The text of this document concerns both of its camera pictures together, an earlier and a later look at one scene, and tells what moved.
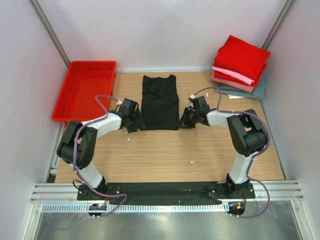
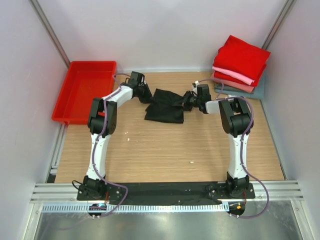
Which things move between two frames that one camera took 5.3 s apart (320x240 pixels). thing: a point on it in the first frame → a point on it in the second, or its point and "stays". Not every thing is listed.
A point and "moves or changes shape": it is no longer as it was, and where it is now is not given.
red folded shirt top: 242,58 stays
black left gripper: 139,123 → 148,98
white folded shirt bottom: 231,97 stays
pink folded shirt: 235,75 stays
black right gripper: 185,124 → 185,102
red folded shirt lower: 228,77 stays
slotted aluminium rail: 136,208 stays
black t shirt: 160,108 moves or changes shape
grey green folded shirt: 258,93 stays
